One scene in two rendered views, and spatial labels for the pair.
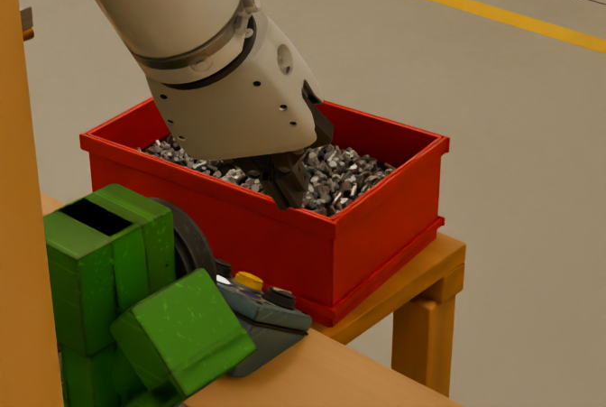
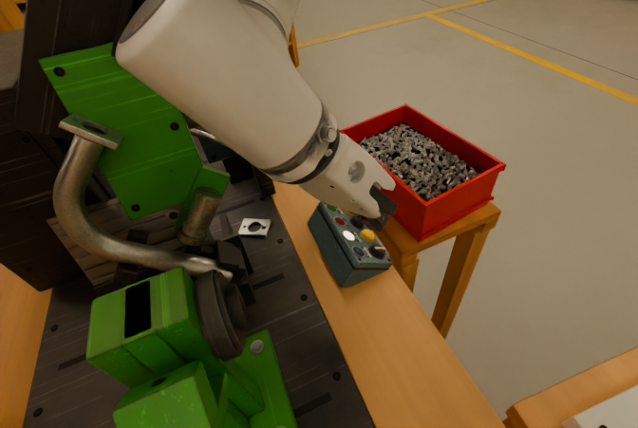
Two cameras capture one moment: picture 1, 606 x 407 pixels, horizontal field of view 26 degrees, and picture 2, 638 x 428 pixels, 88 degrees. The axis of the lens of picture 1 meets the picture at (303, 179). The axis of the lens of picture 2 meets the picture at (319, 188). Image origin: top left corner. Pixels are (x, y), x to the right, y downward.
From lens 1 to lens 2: 60 cm
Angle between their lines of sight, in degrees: 29
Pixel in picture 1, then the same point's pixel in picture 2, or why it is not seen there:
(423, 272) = (474, 222)
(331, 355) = (395, 287)
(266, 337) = (362, 273)
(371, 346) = not seen: hidden behind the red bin
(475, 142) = (536, 121)
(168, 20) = (245, 149)
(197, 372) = not seen: outside the picture
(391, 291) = (455, 230)
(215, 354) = not seen: outside the picture
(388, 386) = (415, 321)
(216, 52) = (291, 171)
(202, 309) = (178, 416)
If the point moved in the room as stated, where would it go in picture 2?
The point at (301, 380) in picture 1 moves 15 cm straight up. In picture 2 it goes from (373, 299) to (375, 240)
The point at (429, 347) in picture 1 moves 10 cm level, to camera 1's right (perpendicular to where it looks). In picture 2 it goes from (471, 247) to (516, 260)
